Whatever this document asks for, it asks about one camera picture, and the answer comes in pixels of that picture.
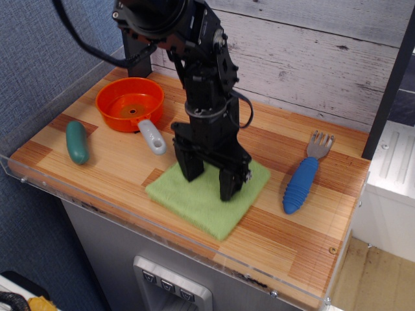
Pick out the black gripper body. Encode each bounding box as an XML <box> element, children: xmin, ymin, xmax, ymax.
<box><xmin>171</xmin><ymin>108</ymin><xmax>251</xmax><ymax>182</ymax></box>

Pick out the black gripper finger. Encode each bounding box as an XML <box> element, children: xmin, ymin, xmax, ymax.
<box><xmin>219</xmin><ymin>168</ymin><xmax>243</xmax><ymax>202</ymax></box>
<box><xmin>175</xmin><ymin>148</ymin><xmax>204</xmax><ymax>181</ymax></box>

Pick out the green cloth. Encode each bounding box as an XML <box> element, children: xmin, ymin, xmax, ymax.
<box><xmin>145</xmin><ymin>161</ymin><xmax>270</xmax><ymax>240</ymax></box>

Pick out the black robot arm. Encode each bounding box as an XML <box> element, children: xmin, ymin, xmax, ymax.
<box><xmin>113</xmin><ymin>1</ymin><xmax>251</xmax><ymax>201</ymax></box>

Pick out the grey cabinet with button panel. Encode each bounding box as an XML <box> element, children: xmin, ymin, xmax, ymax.
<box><xmin>63</xmin><ymin>202</ymin><xmax>295</xmax><ymax>310</ymax></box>

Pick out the green toy pickle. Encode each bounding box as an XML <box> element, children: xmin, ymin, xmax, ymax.
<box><xmin>65</xmin><ymin>121</ymin><xmax>89</xmax><ymax>165</ymax></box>

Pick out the white side unit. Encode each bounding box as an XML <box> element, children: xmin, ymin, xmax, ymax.
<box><xmin>351</xmin><ymin>121</ymin><xmax>414</xmax><ymax>262</ymax></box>

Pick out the clear acrylic table guard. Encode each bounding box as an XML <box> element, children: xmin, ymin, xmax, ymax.
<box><xmin>8</xmin><ymin>48</ymin><xmax>375</xmax><ymax>310</ymax></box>

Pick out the yellow object at corner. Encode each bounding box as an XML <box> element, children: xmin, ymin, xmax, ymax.
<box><xmin>28</xmin><ymin>296</ymin><xmax>59</xmax><ymax>311</ymax></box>

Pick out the fork with blue handle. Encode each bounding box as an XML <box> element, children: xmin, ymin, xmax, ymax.
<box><xmin>283</xmin><ymin>131</ymin><xmax>335</xmax><ymax>214</ymax></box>

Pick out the orange toy pan grey handle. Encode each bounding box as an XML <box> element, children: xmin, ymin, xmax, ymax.
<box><xmin>95</xmin><ymin>77</ymin><xmax>167</xmax><ymax>156</ymax></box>

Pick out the black left frame post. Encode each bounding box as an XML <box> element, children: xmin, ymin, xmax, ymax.
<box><xmin>123</xmin><ymin>34</ymin><xmax>152</xmax><ymax>78</ymax></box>

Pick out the black frame post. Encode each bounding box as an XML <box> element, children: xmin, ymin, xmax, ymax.
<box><xmin>361</xmin><ymin>8</ymin><xmax>414</xmax><ymax>160</ymax></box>
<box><xmin>123</xmin><ymin>34</ymin><xmax>152</xmax><ymax>78</ymax></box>

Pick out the black right frame post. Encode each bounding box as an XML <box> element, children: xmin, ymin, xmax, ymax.
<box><xmin>361</xmin><ymin>8</ymin><xmax>414</xmax><ymax>160</ymax></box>

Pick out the black cable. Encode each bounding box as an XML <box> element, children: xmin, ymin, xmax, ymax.
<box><xmin>51</xmin><ymin>0</ymin><xmax>158</xmax><ymax>69</ymax></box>

